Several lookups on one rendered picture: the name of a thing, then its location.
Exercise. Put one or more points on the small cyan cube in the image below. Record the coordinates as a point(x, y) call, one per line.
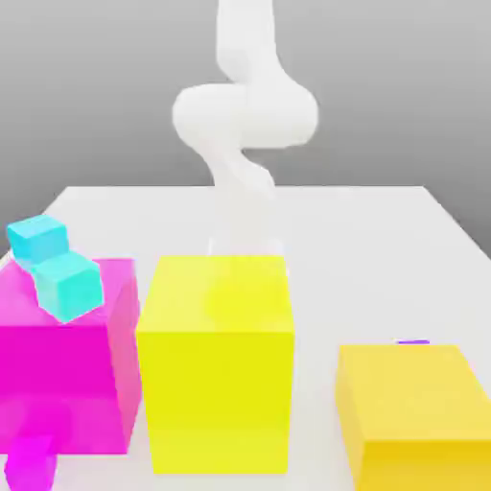
point(36, 238)

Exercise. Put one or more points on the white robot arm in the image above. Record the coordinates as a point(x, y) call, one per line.
point(245, 111)

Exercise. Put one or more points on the small magenta cube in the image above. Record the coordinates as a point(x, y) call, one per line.
point(28, 464)

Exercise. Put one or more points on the small turquoise cube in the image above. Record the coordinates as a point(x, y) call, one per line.
point(69, 285)

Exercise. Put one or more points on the large magenta box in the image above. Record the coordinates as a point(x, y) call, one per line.
point(57, 368)

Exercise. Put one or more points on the small purple cube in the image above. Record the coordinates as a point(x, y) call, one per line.
point(413, 341)

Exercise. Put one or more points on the large yellow box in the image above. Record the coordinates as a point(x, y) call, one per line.
point(218, 364)

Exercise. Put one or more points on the large orange box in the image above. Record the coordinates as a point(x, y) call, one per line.
point(418, 414)

